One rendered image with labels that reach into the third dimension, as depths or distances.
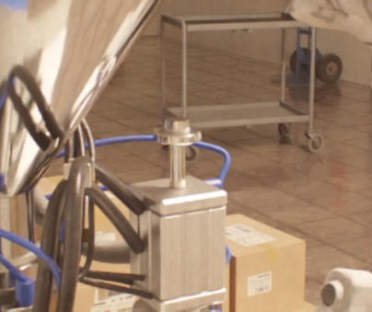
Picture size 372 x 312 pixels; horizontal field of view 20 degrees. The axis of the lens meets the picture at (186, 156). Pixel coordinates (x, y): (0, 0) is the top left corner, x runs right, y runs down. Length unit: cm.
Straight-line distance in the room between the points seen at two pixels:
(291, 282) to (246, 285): 20
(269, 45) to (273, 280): 674
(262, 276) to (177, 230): 304
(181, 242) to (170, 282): 3
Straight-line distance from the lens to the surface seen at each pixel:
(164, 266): 65
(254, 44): 1053
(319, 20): 177
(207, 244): 66
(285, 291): 377
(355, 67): 926
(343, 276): 91
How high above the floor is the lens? 159
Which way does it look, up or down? 14 degrees down
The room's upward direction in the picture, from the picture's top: straight up
